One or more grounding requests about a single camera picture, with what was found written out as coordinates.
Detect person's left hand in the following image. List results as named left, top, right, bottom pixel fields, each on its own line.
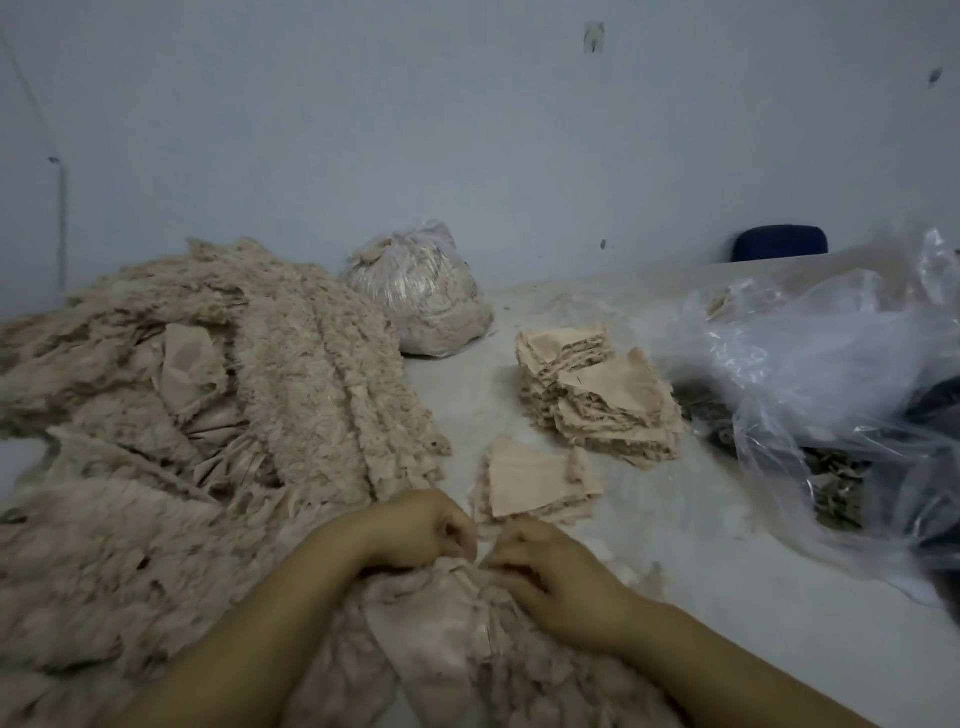
left=337, top=487, right=482, bottom=575

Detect person's right hand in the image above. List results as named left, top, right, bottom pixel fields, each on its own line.
left=483, top=517, right=650, bottom=657

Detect beige scrap strips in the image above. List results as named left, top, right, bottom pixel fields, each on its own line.
left=285, top=555, right=692, bottom=728

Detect stack of sorted beige pieces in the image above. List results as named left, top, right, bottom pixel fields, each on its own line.
left=514, top=325, right=617, bottom=434

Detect large pile beige fabric scraps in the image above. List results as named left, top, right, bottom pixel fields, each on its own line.
left=0, top=238, right=455, bottom=728

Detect person's right forearm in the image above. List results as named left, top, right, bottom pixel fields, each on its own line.
left=619, top=600, right=879, bottom=728

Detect person's left forearm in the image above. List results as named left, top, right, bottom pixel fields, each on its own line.
left=97, top=525, right=377, bottom=728

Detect clear bag of beige scraps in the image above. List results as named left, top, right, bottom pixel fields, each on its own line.
left=342, top=220, right=497, bottom=360

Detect large clear plastic bag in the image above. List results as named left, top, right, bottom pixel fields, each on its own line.
left=667, top=225, right=960, bottom=579

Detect blue chair back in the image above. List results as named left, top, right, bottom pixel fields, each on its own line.
left=730, top=223, right=831, bottom=264

